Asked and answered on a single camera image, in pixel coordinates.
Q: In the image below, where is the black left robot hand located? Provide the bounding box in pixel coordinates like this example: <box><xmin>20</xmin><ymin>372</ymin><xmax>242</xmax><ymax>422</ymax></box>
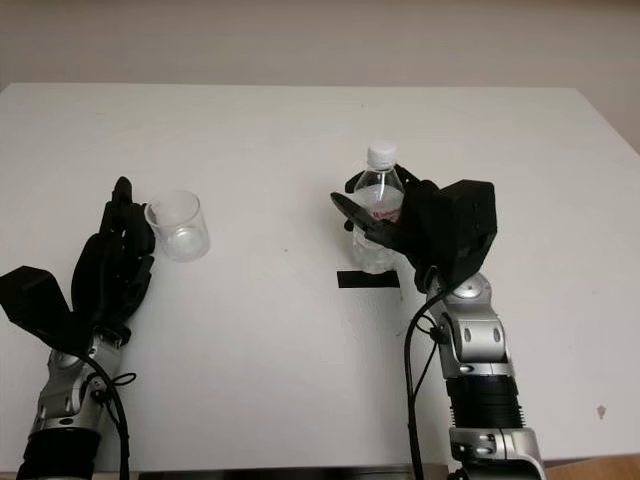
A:
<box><xmin>68</xmin><ymin>175</ymin><xmax>158</xmax><ymax>342</ymax></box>

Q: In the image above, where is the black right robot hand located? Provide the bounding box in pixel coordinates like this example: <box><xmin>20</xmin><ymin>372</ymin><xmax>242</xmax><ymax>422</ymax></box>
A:
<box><xmin>329</xmin><ymin>164</ymin><xmax>462</xmax><ymax>297</ymax></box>

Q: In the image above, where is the clear water bottle white cap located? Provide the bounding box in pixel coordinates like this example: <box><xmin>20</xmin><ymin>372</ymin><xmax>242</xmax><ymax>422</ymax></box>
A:
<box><xmin>348</xmin><ymin>142</ymin><xmax>407</xmax><ymax>276</ymax></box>

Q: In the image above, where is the clear plastic cup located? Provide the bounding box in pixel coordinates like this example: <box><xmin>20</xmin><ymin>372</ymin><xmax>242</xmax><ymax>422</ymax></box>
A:
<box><xmin>143</xmin><ymin>189</ymin><xmax>212</xmax><ymax>263</ymax></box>

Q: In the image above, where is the black tape strip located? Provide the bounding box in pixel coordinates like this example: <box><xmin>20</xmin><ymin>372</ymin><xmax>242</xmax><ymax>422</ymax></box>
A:
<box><xmin>336</xmin><ymin>270</ymin><xmax>404</xmax><ymax>290</ymax></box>

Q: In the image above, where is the dark robot torso edge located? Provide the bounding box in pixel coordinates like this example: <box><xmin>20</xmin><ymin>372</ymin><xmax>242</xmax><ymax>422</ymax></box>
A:
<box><xmin>136</xmin><ymin>466</ymin><xmax>412</xmax><ymax>480</ymax></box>

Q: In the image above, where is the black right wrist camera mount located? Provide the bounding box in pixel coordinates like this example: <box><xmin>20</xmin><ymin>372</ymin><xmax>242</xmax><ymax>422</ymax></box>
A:
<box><xmin>438</xmin><ymin>178</ymin><xmax>499</xmax><ymax>290</ymax></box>

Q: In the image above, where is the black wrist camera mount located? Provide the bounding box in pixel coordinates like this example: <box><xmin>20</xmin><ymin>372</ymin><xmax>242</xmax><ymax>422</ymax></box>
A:
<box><xmin>438</xmin><ymin>178</ymin><xmax>499</xmax><ymax>290</ymax></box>
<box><xmin>0</xmin><ymin>266</ymin><xmax>97</xmax><ymax>352</ymax></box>

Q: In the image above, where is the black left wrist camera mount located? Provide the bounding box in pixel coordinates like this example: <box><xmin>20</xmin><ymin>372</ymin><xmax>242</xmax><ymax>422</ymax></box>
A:
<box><xmin>0</xmin><ymin>266</ymin><xmax>97</xmax><ymax>352</ymax></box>

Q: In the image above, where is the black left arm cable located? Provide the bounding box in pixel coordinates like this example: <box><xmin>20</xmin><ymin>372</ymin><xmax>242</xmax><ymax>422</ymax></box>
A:
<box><xmin>78</xmin><ymin>349</ymin><xmax>137</xmax><ymax>480</ymax></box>

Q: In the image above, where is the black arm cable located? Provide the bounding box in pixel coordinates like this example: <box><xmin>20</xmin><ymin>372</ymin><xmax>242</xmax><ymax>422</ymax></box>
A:
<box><xmin>404</xmin><ymin>267</ymin><xmax>452</xmax><ymax>480</ymax></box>
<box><xmin>78</xmin><ymin>349</ymin><xmax>137</xmax><ymax>480</ymax></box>

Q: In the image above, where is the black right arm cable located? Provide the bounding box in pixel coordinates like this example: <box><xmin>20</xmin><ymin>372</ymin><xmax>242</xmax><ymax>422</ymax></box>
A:
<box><xmin>404</xmin><ymin>267</ymin><xmax>452</xmax><ymax>480</ymax></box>

